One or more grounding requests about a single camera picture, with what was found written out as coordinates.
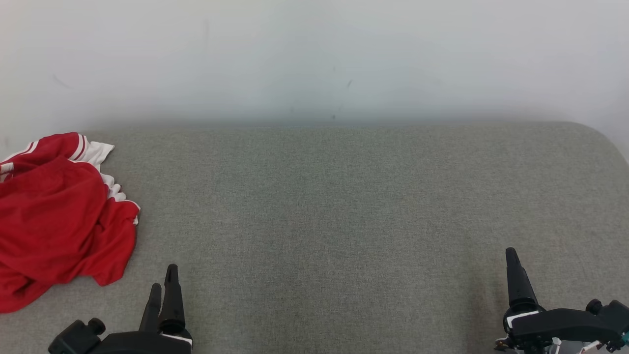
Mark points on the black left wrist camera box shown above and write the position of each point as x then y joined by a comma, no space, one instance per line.
73,339

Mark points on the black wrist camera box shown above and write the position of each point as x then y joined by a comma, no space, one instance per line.
73,339
614,314

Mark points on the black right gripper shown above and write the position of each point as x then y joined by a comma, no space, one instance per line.
560,324

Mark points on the grey fabric sofa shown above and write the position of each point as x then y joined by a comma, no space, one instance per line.
314,221

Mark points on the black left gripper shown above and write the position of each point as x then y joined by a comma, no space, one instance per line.
142,344

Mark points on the red white basketball jersey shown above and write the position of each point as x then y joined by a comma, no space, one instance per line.
59,221

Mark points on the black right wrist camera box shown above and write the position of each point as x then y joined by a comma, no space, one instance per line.
614,314

